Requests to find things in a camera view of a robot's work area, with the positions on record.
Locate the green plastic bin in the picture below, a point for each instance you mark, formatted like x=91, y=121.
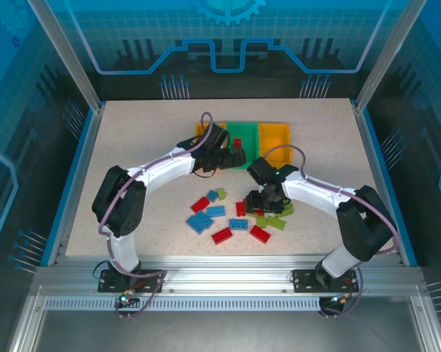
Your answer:
x=246, y=135

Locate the small green lego brick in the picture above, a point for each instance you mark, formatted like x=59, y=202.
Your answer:
x=221, y=193

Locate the small blue lego brick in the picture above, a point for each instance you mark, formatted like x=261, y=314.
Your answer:
x=212, y=195

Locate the yellow plastic bin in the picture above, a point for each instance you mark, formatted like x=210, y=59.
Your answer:
x=275, y=139
x=198, y=129

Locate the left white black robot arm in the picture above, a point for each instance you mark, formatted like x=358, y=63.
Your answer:
x=162, y=168

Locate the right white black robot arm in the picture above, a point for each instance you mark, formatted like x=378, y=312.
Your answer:
x=315, y=190

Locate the black connector with LED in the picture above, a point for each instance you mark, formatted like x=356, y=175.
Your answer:
x=127, y=301
x=334, y=300

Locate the blue side trim strip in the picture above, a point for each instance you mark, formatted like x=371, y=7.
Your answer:
x=70, y=183
x=387, y=183

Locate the grey metal bottom panel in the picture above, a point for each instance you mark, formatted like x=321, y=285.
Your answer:
x=224, y=333

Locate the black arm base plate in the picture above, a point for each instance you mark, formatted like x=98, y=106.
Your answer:
x=107, y=282
x=303, y=282

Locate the wide aluminium frame rail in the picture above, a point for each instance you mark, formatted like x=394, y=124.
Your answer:
x=224, y=275

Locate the aluminium side rail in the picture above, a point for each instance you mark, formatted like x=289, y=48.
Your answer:
x=79, y=183
x=377, y=183

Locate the aluminium frame post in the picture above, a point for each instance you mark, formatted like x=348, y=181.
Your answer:
x=67, y=55
x=389, y=55

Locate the short aluminium frame leg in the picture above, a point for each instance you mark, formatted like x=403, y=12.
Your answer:
x=22, y=330
x=429, y=330

